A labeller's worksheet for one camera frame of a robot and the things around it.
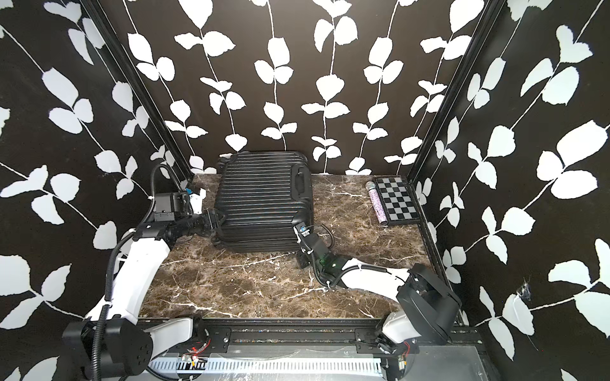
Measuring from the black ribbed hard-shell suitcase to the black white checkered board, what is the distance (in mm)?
387

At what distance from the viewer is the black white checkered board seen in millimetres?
1057

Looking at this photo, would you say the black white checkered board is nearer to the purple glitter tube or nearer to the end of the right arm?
the purple glitter tube

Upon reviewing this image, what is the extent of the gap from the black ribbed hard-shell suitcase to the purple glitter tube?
→ 34 cm

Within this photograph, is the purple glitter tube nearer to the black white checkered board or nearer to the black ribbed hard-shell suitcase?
the black white checkered board

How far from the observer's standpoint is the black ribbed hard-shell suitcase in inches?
31.6

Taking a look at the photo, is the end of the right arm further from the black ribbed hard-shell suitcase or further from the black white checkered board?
the black white checkered board

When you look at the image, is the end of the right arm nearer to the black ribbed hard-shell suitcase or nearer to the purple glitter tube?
the black ribbed hard-shell suitcase

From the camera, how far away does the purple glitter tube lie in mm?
1040

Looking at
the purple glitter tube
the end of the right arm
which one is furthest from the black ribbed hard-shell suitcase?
the purple glitter tube

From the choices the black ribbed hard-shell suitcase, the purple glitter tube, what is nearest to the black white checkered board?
the purple glitter tube
